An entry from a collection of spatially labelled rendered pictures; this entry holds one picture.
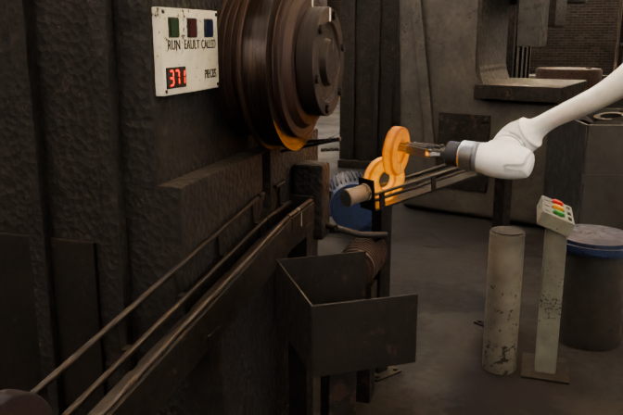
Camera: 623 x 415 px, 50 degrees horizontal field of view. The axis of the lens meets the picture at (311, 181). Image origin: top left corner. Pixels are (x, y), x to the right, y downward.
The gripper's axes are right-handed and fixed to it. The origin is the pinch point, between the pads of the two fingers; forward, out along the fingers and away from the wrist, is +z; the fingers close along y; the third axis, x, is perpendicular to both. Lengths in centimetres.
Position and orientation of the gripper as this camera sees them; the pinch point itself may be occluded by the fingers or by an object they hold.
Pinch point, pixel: (397, 145)
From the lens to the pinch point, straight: 212.3
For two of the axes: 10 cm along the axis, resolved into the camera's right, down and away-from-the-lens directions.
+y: 5.0, -1.8, 8.5
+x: 0.5, -9.7, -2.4
